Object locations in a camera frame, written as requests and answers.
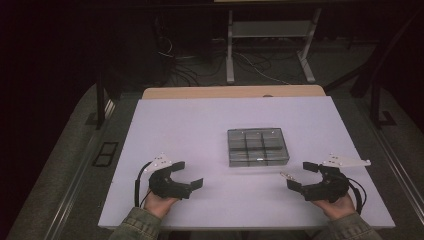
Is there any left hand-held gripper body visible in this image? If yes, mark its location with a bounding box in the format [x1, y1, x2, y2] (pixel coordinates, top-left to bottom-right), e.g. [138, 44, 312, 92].
[143, 152, 193, 201]

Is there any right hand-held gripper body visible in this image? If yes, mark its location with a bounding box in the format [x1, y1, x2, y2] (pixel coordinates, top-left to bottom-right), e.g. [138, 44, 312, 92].
[299, 153, 372, 204]

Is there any small clear plastic piece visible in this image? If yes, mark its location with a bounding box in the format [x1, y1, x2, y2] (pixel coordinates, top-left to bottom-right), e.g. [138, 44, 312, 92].
[279, 171, 298, 183]

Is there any clear plastic compartment box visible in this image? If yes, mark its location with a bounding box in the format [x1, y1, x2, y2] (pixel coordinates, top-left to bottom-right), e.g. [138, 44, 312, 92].
[227, 127, 290, 168]

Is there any person's left hand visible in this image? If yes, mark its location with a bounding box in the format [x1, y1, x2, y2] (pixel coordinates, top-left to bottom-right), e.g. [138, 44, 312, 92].
[143, 190, 179, 219]

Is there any person's right hand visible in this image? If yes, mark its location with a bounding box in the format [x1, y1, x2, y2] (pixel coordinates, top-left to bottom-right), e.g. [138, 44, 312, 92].
[313, 193, 357, 221]

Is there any white table board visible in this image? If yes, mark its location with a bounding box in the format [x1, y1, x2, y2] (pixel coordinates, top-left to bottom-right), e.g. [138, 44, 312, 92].
[98, 95, 396, 231]

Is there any wooden table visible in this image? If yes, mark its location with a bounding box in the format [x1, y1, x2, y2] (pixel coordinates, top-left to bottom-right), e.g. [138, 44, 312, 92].
[142, 84, 327, 100]

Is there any black metal stand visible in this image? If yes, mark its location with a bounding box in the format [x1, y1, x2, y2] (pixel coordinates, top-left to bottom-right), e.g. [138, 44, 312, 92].
[323, 9, 398, 129]
[84, 66, 116, 131]

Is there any white metal stand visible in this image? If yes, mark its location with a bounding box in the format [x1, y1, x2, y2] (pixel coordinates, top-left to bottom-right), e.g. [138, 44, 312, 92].
[225, 8, 323, 84]

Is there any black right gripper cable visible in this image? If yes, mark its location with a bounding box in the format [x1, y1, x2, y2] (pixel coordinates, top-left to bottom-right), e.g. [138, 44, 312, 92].
[346, 177, 368, 215]

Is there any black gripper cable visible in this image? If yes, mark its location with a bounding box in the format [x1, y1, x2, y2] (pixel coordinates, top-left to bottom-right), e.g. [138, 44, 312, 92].
[346, 177, 368, 215]
[134, 161, 153, 208]

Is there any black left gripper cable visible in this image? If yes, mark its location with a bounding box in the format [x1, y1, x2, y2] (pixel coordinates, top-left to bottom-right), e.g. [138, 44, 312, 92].
[134, 161, 153, 208]

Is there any metal floor rail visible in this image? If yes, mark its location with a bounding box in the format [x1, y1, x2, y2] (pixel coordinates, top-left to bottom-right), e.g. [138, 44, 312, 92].
[353, 96, 424, 214]
[43, 99, 116, 240]

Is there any black floor socket frame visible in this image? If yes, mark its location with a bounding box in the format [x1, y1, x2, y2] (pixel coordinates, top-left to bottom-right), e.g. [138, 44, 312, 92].
[92, 141, 119, 168]

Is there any bundle of floor cables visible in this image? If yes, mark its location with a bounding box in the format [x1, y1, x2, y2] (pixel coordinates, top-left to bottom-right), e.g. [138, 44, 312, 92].
[156, 36, 291, 86]

